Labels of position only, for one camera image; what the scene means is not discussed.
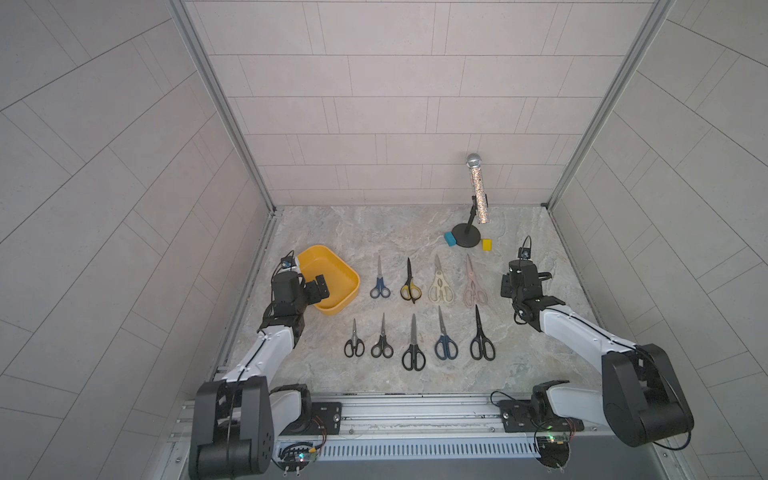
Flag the pink handled scissors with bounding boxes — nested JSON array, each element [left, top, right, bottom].
[[463, 256, 488, 308]]

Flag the yellow plastic storage box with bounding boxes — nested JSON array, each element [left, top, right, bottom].
[[298, 245, 360, 316]]

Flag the cream handled kitchen scissors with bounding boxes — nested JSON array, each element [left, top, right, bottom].
[[428, 255, 455, 304]]

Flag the small black handled scissors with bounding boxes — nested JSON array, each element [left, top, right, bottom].
[[343, 320, 365, 358]]

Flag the dark blue handled scissors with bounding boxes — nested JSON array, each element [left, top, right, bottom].
[[434, 308, 458, 361]]

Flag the black ring handled scissors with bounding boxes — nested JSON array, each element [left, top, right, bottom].
[[371, 315, 394, 359]]

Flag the yellow handled scissors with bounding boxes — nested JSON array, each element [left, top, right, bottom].
[[400, 259, 422, 303]]

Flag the black pointed scissors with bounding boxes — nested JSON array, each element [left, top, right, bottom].
[[401, 314, 426, 371]]

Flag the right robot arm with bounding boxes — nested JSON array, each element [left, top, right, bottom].
[[500, 259, 695, 447]]

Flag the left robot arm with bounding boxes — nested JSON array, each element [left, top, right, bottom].
[[188, 269, 330, 479]]

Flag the glitter microphone on stand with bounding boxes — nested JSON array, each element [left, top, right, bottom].
[[451, 153, 488, 248]]

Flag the left controller board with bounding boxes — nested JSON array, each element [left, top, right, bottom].
[[275, 441, 320, 476]]

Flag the controller board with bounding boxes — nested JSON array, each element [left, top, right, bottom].
[[535, 435, 570, 470], [275, 441, 320, 476]]

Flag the right controller board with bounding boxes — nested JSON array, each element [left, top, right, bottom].
[[535, 435, 570, 470]]

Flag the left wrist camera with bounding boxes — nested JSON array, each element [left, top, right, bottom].
[[279, 255, 297, 271]]

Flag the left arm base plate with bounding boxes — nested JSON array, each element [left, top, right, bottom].
[[281, 402, 343, 436]]

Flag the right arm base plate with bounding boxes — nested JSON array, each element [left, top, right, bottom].
[[493, 399, 585, 433]]

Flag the aluminium mounting rail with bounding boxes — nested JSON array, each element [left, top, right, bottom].
[[170, 392, 670, 442]]

